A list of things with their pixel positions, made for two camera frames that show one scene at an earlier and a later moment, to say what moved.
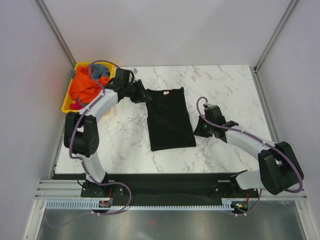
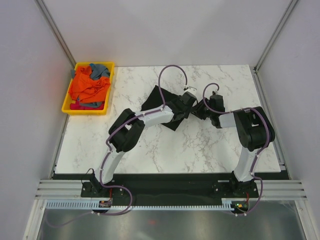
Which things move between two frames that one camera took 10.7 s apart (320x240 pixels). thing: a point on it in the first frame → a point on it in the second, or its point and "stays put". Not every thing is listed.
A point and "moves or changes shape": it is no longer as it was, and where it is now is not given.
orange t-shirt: (83, 86) stays put
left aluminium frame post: (64, 47) stays put
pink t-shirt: (76, 106) stays put
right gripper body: (204, 128) → (203, 110)
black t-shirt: (171, 125) moves or changes shape
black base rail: (164, 186) stays put
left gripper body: (135, 92) → (187, 113)
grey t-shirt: (95, 71) stays put
